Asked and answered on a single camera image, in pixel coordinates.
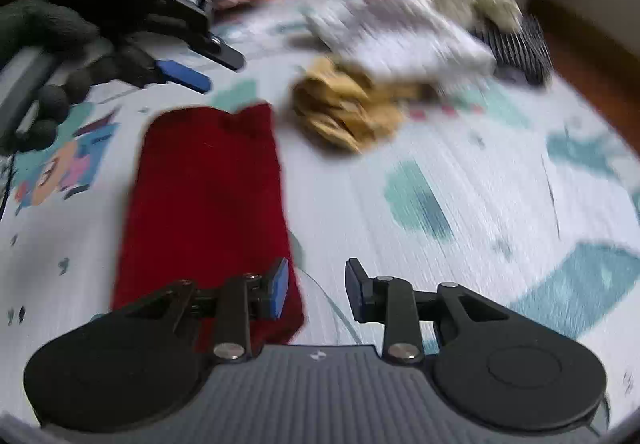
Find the person's left hand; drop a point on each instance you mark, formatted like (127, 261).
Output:
(45, 24)

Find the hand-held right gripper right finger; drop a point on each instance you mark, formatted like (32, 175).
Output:
(356, 291)

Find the white garment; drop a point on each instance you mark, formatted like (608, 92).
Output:
(400, 39)

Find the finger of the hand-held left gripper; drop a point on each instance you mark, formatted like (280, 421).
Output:
(182, 74)
(225, 55)

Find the red knit sweater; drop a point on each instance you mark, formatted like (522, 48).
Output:
(200, 204)

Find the dark grey ribbed garment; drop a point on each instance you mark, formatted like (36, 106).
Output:
(525, 49)

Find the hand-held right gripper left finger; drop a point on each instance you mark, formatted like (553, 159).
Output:
(280, 289)

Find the mustard yellow garment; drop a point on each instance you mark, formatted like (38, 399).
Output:
(340, 109)

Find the printed cartoon play mat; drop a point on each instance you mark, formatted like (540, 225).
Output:
(450, 224)

